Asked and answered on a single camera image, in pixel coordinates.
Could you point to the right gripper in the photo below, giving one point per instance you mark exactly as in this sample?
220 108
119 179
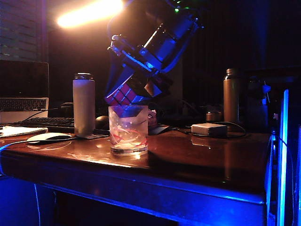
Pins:
164 47

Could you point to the Rubik's cube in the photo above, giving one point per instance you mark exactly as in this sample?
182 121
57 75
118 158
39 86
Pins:
122 95

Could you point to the clear patterned glass cup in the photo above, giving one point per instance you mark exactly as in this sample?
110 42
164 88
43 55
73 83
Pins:
128 136

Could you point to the small metal cup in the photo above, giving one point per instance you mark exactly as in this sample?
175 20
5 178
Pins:
213 116

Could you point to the small pink object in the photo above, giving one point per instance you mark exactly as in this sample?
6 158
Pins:
152 116

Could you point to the dark flat card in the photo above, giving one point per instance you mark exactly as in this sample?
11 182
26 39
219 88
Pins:
160 129

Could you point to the dark rounded computer mouse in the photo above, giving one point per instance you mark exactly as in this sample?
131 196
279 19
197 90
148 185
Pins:
101 122

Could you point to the white frosted bottle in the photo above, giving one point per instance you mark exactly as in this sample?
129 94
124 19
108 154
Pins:
84 106

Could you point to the flat coaster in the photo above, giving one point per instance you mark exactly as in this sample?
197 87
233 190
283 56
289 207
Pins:
100 136

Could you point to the glowing lamp bar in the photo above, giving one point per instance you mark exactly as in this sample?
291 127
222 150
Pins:
87 14

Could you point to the white power adapter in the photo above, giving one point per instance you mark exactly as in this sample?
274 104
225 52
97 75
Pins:
208 129

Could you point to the brown metal bottle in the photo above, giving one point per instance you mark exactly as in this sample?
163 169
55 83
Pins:
231 99

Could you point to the black keyboard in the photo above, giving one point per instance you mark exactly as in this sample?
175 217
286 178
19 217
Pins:
47 122

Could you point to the white flat computer mouse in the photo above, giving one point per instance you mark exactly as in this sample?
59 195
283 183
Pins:
47 136

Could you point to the silver laptop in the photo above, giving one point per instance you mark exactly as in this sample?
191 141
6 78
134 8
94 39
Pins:
23 80

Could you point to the white paper sheet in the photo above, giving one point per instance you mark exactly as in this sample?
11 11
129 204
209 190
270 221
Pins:
21 131

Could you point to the window blind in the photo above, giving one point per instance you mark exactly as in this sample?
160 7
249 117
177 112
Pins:
18 28

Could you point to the blue-lit metal frame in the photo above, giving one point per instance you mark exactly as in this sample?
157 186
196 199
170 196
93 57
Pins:
283 146

